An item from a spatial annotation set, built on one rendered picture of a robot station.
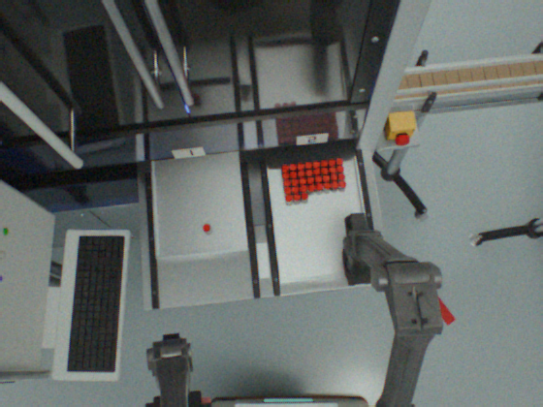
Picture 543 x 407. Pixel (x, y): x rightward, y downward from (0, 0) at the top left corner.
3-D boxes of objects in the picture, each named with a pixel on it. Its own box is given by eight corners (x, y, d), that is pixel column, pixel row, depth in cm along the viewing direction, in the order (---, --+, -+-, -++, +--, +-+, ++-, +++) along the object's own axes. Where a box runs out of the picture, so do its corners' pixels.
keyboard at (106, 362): (79, 235, 176) (77, 234, 174) (125, 236, 176) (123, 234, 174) (67, 371, 166) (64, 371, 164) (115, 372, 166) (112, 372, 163)
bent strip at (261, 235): (255, 230, 168) (254, 225, 162) (266, 229, 168) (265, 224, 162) (259, 278, 164) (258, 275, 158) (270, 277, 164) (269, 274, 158)
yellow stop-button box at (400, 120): (382, 117, 167) (386, 107, 160) (407, 114, 167) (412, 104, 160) (387, 141, 165) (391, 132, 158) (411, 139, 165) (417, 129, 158)
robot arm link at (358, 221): (346, 247, 135) (382, 245, 136) (340, 203, 140) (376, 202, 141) (340, 265, 146) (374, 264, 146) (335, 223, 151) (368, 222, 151)
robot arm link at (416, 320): (393, 320, 90) (457, 316, 90) (376, 257, 100) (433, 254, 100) (366, 456, 119) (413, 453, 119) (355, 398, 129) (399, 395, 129)
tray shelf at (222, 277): (137, 153, 177) (136, 151, 175) (366, 128, 177) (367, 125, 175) (144, 311, 164) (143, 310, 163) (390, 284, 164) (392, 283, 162)
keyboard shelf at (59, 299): (43, 230, 180) (40, 228, 178) (131, 230, 179) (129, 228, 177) (26, 379, 169) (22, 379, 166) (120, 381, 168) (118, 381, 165)
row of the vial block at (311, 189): (283, 192, 170) (283, 187, 166) (344, 184, 170) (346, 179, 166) (284, 199, 169) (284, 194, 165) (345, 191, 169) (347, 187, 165)
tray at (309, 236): (267, 171, 172) (267, 167, 169) (354, 160, 172) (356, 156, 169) (280, 284, 163) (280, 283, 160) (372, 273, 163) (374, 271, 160)
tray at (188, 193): (152, 149, 175) (149, 144, 172) (238, 140, 175) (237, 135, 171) (158, 260, 166) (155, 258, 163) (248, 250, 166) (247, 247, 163)
